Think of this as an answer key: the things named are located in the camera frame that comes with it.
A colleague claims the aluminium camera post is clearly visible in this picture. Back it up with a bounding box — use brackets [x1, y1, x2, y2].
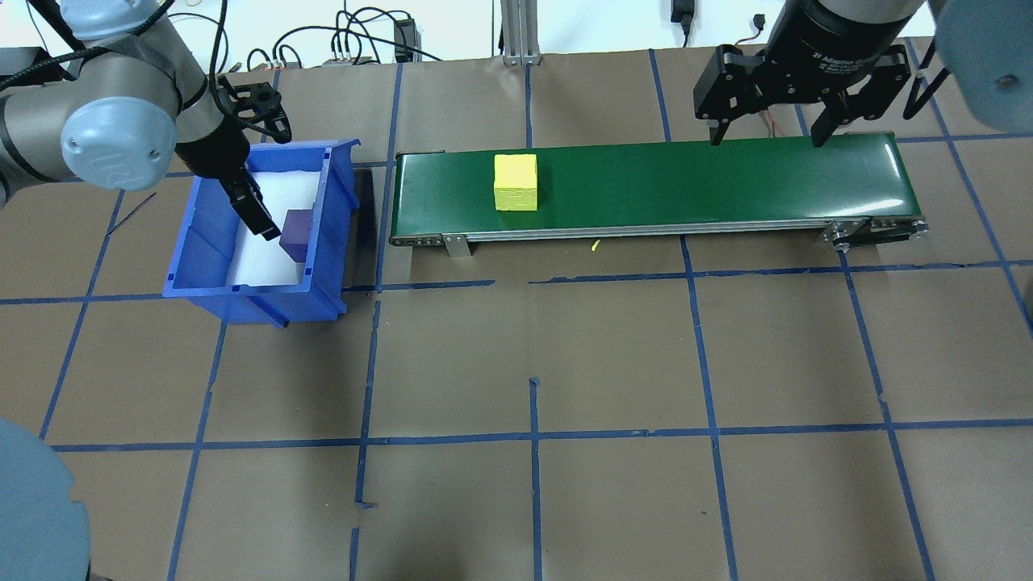
[500, 0, 544, 66]

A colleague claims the purple foam block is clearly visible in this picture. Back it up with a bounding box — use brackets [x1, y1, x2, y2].
[279, 208, 316, 264]

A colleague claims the green conveyor belt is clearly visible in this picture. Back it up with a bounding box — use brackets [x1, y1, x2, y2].
[387, 132, 931, 257]

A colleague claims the blue plastic storage bin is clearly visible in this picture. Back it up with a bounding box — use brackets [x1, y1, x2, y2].
[163, 139, 362, 328]

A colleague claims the yellow foam block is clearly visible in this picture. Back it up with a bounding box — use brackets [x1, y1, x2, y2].
[493, 153, 539, 212]

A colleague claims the white foam pad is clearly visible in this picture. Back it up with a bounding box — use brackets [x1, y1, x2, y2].
[228, 168, 324, 288]

